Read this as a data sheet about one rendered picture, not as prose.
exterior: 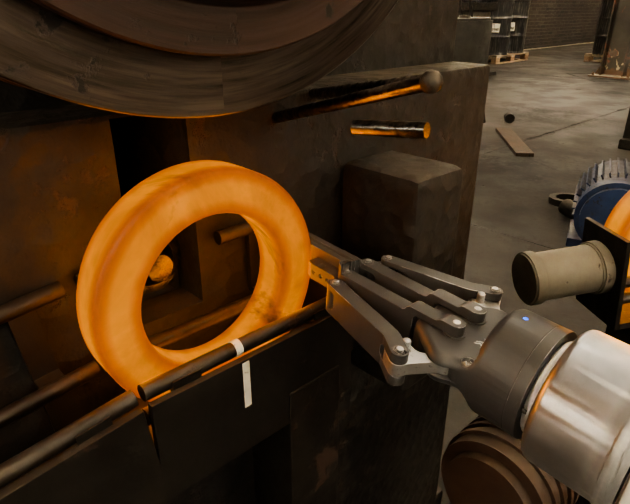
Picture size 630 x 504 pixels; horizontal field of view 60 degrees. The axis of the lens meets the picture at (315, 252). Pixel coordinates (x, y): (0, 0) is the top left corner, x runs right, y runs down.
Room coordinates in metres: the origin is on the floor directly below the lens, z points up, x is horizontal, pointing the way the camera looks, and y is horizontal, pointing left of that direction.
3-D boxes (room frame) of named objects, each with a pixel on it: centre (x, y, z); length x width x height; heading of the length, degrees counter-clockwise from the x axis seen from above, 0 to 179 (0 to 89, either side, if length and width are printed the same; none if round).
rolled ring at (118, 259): (0.36, 0.08, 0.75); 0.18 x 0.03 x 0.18; 132
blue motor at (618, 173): (2.21, -1.27, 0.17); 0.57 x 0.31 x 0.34; 153
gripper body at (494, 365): (0.30, -0.11, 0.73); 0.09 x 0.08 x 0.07; 43
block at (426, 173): (0.53, -0.08, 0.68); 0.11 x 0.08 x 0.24; 43
